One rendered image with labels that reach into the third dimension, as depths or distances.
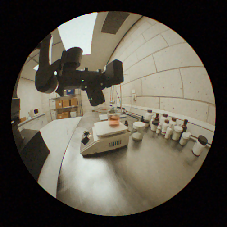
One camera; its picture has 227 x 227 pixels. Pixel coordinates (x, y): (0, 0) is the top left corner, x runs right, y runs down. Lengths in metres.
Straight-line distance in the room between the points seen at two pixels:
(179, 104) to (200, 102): 0.18
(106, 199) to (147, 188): 0.10
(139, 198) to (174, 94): 0.56
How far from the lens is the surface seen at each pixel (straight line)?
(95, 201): 0.20
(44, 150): 0.34
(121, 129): 0.23
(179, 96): 0.53
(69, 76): 0.17
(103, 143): 0.22
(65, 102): 2.56
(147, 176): 0.22
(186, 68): 0.57
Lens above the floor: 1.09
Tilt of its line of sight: 13 degrees down
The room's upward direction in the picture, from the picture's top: 2 degrees counter-clockwise
